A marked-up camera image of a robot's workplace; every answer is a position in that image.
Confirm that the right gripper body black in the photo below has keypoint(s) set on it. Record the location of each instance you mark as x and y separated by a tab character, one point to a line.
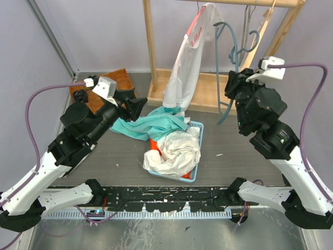
239	87

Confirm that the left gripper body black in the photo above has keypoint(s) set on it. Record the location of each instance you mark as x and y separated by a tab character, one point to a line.
125	112

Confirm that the beige wooden hanger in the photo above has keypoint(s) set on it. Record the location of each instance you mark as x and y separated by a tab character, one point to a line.
259	33

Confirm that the teal t shirt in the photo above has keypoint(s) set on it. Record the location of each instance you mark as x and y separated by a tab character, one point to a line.
157	124

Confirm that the grey blue hanger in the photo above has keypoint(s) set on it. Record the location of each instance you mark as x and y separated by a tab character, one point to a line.
224	108

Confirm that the orange t shirt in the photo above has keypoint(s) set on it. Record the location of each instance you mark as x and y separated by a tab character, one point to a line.
153	146

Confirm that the white t shirt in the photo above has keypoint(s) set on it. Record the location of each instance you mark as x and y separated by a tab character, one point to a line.
177	151

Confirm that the pink hanger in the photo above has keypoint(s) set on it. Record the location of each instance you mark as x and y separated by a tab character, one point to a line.
200	10

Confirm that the grey metal hanger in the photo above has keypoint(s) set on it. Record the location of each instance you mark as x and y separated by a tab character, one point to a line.
245	33

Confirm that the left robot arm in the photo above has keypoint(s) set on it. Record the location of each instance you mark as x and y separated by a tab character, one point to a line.
25	204

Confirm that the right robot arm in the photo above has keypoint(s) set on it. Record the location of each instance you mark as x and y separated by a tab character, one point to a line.
258	111

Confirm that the wooden compartment tray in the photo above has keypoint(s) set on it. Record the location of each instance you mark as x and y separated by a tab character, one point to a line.
94	102

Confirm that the wooden clothes rack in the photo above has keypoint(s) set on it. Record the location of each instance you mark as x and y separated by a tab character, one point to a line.
205	96

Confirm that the dark rolled sock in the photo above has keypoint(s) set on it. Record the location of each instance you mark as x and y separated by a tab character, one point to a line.
80	96

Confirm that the light blue plastic basket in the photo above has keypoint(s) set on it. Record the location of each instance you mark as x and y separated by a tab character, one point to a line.
199	156

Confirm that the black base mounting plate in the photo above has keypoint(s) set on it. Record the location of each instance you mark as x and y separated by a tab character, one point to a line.
167	198

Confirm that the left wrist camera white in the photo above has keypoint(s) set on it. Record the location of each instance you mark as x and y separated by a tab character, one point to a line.
105	88

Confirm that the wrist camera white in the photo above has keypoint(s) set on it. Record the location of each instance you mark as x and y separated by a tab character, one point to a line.
105	88
265	73

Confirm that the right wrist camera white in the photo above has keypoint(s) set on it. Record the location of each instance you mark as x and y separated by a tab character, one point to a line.
265	73

